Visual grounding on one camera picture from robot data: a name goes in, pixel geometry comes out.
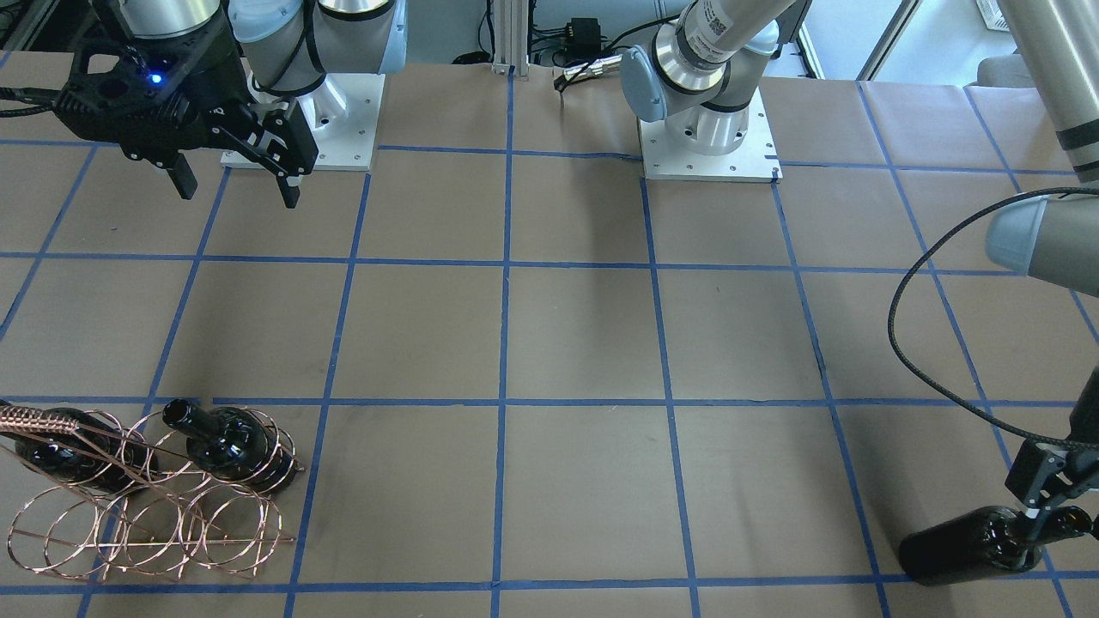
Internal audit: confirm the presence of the black power adapter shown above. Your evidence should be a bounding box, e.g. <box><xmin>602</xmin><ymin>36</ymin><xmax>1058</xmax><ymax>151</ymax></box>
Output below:
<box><xmin>565</xmin><ymin>16</ymin><xmax>602</xmax><ymax>56</ymax></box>

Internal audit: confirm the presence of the white base plate image-right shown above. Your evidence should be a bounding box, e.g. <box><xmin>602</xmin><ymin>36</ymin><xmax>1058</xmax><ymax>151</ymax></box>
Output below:
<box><xmin>639</xmin><ymin>88</ymin><xmax>784</xmax><ymax>184</ymax></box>

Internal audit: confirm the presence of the dark wine bottle basket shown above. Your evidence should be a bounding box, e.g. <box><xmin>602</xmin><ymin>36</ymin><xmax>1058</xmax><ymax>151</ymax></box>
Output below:
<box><xmin>3</xmin><ymin>420</ymin><xmax>160</xmax><ymax>495</ymax></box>

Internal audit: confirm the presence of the copper wire wine basket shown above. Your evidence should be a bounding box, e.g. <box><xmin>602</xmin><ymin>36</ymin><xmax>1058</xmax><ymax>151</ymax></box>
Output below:
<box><xmin>3</xmin><ymin>402</ymin><xmax>306</xmax><ymax>582</ymax></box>

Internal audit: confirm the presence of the dark wine bottle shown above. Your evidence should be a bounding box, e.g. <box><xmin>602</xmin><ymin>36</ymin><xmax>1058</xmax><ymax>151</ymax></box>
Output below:
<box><xmin>160</xmin><ymin>398</ymin><xmax>298</xmax><ymax>495</ymax></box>
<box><xmin>896</xmin><ymin>507</ymin><xmax>1096</xmax><ymax>586</ymax></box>

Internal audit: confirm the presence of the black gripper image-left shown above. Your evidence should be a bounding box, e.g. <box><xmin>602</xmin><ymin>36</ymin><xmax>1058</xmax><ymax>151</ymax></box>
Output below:
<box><xmin>54</xmin><ymin>34</ymin><xmax>319</xmax><ymax>209</ymax></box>

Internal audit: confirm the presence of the dark wine bottle in basket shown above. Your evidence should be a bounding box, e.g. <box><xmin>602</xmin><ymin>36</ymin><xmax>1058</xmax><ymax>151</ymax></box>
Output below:
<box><xmin>160</xmin><ymin>398</ymin><xmax>298</xmax><ymax>495</ymax></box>

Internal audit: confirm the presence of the white base plate image-left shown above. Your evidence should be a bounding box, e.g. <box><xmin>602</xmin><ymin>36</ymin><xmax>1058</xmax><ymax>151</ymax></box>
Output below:
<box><xmin>221</xmin><ymin>73</ymin><xmax>386</xmax><ymax>172</ymax></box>

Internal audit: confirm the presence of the white plastic crate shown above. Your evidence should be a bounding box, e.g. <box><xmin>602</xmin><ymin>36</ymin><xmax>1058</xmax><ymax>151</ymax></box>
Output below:
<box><xmin>975</xmin><ymin>0</ymin><xmax>1011</xmax><ymax>33</ymax></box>

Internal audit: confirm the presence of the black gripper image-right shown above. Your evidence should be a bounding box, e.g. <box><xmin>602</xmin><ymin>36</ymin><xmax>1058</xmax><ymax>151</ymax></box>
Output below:
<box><xmin>1004</xmin><ymin>369</ymin><xmax>1098</xmax><ymax>548</ymax></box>

